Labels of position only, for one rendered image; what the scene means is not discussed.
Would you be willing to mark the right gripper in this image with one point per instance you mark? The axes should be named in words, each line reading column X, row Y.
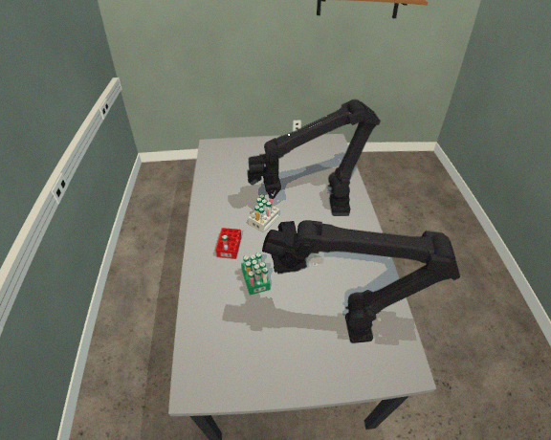
column 276, row 187

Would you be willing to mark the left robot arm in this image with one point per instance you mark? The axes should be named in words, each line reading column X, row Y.
column 434, row 250

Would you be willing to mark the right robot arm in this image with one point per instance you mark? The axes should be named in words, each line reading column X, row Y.
column 276, row 148

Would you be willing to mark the red block with round holes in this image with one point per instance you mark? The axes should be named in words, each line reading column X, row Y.
column 234, row 238

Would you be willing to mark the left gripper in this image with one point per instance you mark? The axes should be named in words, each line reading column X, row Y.
column 285, row 266

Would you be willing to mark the green tube rack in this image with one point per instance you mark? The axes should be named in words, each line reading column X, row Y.
column 256, row 288

